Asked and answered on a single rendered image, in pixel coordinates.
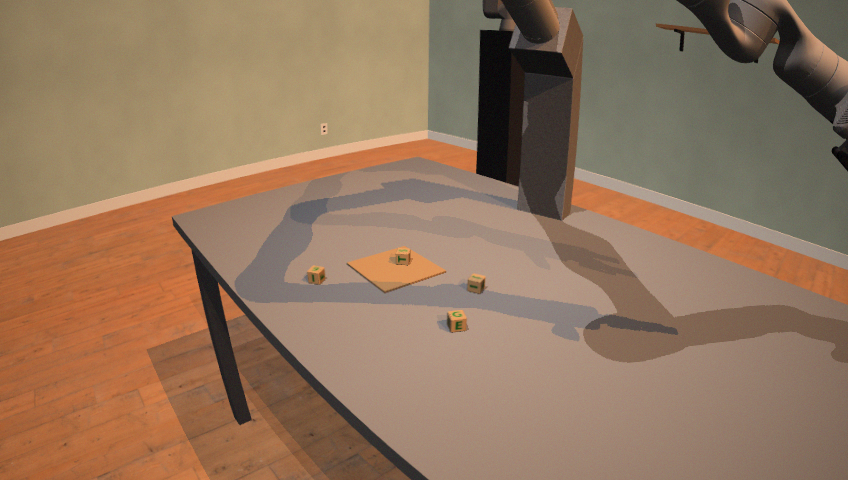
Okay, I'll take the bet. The orange flat mat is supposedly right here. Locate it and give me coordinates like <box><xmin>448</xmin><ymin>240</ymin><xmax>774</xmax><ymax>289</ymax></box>
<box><xmin>347</xmin><ymin>248</ymin><xmax>446</xmax><ymax>293</ymax></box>

